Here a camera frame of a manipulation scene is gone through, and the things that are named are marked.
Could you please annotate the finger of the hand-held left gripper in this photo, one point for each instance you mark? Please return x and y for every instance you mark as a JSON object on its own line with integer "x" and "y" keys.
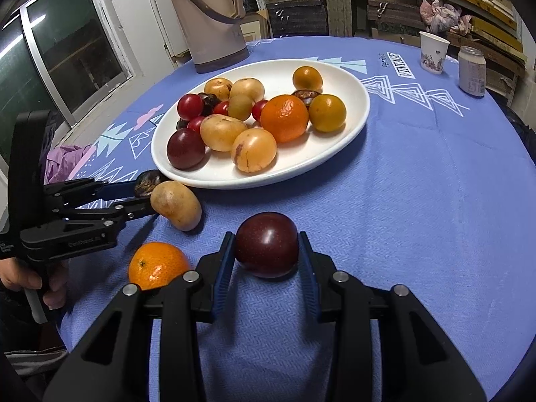
{"x": 119, "y": 190}
{"x": 138, "y": 210}

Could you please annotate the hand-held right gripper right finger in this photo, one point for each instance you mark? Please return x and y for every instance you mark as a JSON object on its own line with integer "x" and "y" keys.
{"x": 309, "y": 276}

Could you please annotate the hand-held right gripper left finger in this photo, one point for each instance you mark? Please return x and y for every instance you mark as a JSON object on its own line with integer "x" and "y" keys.
{"x": 222, "y": 276}

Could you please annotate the dark red plum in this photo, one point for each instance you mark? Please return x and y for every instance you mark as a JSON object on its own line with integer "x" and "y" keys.
{"x": 185, "y": 148}
{"x": 266, "y": 243}

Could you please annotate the orange mandarin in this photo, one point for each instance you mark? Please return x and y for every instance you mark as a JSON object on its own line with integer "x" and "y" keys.
{"x": 157, "y": 264}
{"x": 284, "y": 118}

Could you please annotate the white oval plate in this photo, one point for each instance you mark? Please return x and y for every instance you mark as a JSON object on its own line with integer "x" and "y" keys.
{"x": 326, "y": 150}

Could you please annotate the striped orange passion fruit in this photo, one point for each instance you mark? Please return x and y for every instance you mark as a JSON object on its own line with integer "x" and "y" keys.
{"x": 254, "y": 150}

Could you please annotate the tiny yellow mango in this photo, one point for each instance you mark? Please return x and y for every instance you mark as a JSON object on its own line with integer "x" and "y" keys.
{"x": 240, "y": 108}

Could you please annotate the small yellow-orange tangerine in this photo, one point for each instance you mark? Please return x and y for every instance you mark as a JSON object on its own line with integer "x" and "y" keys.
{"x": 307, "y": 78}
{"x": 327, "y": 113}

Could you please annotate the dark brown mangosteen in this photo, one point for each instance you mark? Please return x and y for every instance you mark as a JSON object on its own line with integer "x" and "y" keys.
{"x": 305, "y": 95}

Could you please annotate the person's left hand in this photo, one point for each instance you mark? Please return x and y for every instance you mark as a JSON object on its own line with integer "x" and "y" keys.
{"x": 56, "y": 284}

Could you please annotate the purple cloth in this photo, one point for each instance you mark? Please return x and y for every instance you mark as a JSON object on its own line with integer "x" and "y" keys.
{"x": 63, "y": 163}

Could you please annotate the blue printed tablecloth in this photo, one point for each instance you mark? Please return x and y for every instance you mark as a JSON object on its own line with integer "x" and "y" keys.
{"x": 418, "y": 217}

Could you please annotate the white-framed window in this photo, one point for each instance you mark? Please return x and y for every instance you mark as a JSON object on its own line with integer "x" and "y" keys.
{"x": 75, "y": 50}

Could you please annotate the beige thermos jug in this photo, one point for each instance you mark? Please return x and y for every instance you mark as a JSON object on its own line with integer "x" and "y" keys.
{"x": 209, "y": 21}

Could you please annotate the person's dark clothing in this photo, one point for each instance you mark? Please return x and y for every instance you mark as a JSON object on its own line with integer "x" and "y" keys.
{"x": 25, "y": 385}

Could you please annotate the framed board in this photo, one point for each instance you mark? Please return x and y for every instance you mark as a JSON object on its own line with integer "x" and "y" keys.
{"x": 253, "y": 29}

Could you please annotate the printed paper cup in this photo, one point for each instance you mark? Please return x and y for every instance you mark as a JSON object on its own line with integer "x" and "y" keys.
{"x": 433, "y": 52}

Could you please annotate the black bag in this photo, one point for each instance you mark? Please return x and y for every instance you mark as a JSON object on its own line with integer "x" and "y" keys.
{"x": 523, "y": 130}

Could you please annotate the pale drink can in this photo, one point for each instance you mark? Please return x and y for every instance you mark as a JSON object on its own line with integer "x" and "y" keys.
{"x": 472, "y": 73}

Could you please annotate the pink crumpled cloth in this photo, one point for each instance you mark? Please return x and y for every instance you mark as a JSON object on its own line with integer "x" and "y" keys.
{"x": 444, "y": 16}

